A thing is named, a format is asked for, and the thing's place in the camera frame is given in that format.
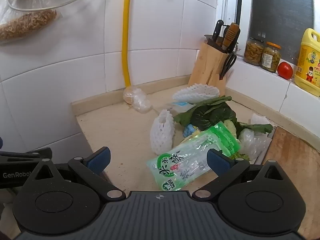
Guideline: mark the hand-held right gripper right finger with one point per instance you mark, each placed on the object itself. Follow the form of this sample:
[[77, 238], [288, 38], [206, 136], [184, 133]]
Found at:
[[218, 162]]

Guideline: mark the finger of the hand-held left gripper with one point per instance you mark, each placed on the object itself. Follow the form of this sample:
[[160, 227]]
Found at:
[[30, 153]]

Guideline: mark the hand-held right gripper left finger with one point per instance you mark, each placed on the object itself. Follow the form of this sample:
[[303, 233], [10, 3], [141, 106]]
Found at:
[[98, 159]]

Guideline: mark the green plastic food package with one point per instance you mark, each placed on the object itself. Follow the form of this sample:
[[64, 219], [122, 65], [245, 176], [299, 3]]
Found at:
[[185, 165]]

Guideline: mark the green leafy vegetable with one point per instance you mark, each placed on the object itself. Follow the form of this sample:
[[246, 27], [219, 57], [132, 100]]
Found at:
[[207, 115]]

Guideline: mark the blue plastic wrapper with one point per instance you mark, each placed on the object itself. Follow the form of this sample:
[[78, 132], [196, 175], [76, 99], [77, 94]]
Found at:
[[189, 130]]

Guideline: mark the tall white foam fruit net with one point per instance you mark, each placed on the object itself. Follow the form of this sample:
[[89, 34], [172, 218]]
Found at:
[[162, 135]]

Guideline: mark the crumpled clear plastic wrap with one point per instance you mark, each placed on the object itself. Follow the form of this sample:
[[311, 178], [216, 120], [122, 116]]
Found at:
[[137, 100]]

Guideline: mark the flat white foam fruit net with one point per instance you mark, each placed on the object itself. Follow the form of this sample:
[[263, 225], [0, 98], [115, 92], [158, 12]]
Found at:
[[197, 93]]

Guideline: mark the wooden cutting board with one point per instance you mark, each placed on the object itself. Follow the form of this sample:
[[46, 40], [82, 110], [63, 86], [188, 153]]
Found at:
[[292, 152]]

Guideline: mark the wooden knife block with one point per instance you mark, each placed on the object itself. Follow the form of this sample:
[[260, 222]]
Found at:
[[207, 67]]

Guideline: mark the black scissors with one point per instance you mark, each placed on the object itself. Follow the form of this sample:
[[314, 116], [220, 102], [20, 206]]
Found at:
[[229, 63]]

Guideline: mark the red tomato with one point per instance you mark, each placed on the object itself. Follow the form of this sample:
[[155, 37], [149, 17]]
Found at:
[[285, 70]]

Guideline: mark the glass jar of pale pickles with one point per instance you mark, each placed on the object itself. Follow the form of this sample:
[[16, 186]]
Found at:
[[253, 52]]

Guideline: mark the glass jar of green pickles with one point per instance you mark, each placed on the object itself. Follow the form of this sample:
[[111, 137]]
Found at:
[[271, 58]]

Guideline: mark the steel cleaver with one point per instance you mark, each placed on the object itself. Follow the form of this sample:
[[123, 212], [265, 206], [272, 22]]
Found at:
[[209, 38]]

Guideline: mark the bag of brown dried food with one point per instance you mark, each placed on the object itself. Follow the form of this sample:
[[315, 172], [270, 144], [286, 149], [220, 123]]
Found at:
[[27, 25]]

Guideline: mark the yellow pipe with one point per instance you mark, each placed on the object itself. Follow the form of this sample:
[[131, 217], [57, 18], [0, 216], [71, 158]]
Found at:
[[125, 30]]

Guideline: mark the yellow detergent bottle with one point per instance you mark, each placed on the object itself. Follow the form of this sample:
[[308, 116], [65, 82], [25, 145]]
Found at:
[[308, 62]]

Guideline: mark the window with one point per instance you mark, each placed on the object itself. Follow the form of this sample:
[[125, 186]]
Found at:
[[280, 10]]

